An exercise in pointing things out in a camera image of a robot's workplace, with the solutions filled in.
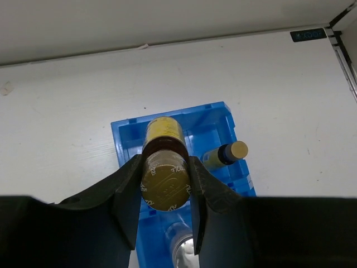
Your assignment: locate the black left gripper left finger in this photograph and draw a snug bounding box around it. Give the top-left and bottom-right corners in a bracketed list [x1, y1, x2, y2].
[1, 155, 143, 267]

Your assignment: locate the blue plastic divided bin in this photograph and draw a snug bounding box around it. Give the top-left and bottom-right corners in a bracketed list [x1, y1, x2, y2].
[111, 102, 256, 267]

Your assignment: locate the right aluminium frame rail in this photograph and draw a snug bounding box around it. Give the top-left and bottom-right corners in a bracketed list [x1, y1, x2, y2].
[324, 1, 356, 101]

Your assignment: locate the dark blue corner label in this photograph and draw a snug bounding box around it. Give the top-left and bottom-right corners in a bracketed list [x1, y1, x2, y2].
[290, 28, 327, 42]

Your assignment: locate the brown yellow-label bottle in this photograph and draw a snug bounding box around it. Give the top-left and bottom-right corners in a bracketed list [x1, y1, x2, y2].
[202, 141, 248, 170]
[141, 116, 191, 212]

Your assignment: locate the white blue tall jar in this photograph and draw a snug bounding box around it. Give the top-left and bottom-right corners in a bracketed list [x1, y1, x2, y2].
[165, 222, 199, 267]

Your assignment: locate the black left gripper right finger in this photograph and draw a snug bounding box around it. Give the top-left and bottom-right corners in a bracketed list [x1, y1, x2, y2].
[189, 156, 356, 267]

